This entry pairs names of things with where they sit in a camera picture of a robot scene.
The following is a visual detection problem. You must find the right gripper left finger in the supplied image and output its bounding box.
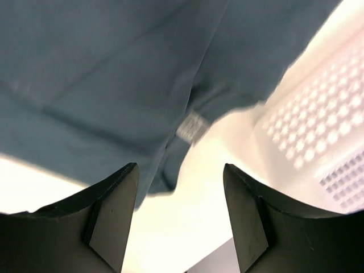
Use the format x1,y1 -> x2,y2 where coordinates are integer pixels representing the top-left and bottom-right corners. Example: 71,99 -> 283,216
1,163 -> 139,272

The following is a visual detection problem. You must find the blue t shirt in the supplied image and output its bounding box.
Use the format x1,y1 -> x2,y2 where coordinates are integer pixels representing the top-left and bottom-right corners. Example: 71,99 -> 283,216
1,1 -> 338,207

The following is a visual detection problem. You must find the white plastic basket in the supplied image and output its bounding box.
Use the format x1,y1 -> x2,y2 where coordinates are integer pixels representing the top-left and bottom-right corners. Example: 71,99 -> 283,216
250,1 -> 363,214

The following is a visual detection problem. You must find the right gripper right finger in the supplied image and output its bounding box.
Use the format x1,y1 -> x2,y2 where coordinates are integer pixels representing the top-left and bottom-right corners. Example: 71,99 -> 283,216
223,164 -> 363,273

